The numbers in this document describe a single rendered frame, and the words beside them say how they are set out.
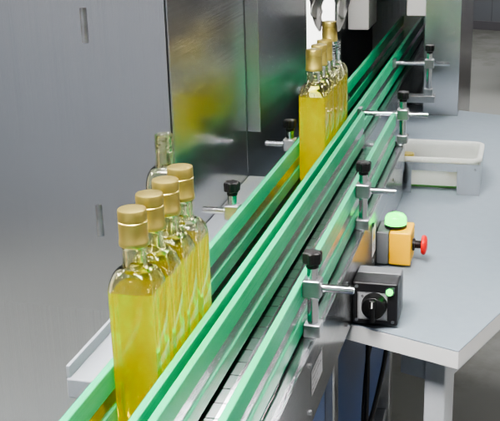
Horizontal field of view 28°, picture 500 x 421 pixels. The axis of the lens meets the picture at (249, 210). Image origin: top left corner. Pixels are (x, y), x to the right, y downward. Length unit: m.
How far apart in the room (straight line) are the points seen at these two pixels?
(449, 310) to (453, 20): 1.53
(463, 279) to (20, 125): 0.89
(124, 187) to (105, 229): 0.09
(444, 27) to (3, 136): 1.75
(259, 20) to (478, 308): 0.75
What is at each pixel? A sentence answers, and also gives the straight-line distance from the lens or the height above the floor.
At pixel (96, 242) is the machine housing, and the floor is 0.89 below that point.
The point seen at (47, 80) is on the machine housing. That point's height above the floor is 1.18.
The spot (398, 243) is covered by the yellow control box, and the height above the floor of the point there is 0.80.
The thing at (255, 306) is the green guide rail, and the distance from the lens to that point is 1.51.
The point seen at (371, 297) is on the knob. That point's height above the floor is 0.81.
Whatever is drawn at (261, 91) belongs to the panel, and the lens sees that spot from 2.20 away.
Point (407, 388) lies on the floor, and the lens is 3.19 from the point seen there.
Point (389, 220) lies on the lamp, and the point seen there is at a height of 0.85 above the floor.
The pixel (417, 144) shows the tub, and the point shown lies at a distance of 2.67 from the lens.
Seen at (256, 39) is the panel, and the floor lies 1.18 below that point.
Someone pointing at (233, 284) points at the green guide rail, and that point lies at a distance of 1.45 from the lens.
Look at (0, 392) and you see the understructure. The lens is 2.11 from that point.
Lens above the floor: 1.53
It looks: 19 degrees down
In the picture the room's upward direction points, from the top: 2 degrees counter-clockwise
